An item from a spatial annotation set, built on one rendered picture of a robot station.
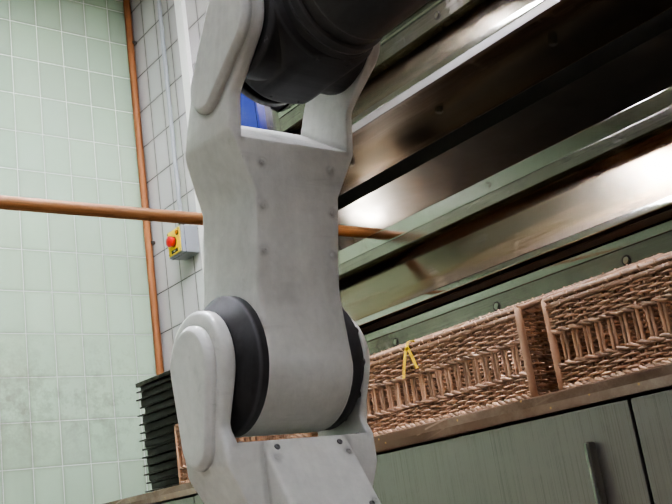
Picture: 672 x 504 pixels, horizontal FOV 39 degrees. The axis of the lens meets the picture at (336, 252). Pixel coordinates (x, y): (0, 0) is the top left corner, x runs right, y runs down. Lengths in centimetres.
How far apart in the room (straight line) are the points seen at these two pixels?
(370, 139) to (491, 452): 117
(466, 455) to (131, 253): 226
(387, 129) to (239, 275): 151
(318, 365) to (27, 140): 275
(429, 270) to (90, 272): 151
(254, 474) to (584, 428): 63
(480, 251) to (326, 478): 141
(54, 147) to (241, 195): 269
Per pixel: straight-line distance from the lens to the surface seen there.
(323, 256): 98
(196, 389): 93
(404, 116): 239
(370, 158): 257
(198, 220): 229
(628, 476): 138
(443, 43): 250
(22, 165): 356
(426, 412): 170
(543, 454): 146
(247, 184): 96
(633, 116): 206
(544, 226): 216
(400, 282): 249
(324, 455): 95
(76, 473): 334
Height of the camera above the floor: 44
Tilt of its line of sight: 16 degrees up
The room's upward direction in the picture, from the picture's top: 8 degrees counter-clockwise
